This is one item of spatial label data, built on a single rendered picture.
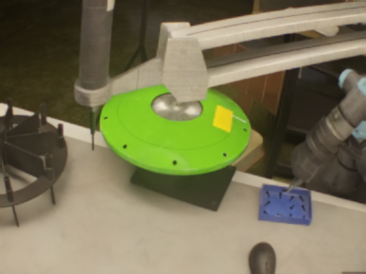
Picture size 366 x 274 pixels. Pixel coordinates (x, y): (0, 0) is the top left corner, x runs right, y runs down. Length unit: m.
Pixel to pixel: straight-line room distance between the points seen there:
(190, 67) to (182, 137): 0.34
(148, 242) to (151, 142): 0.20
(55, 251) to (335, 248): 0.61
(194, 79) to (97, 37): 0.13
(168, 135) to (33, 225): 0.35
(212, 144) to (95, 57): 0.41
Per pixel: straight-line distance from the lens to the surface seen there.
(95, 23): 0.49
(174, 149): 0.84
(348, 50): 0.60
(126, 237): 0.89
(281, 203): 1.01
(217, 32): 0.53
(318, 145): 0.86
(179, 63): 0.52
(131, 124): 0.88
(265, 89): 1.70
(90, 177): 1.01
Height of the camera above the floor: 1.60
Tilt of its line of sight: 38 degrees down
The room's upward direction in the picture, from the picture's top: 7 degrees clockwise
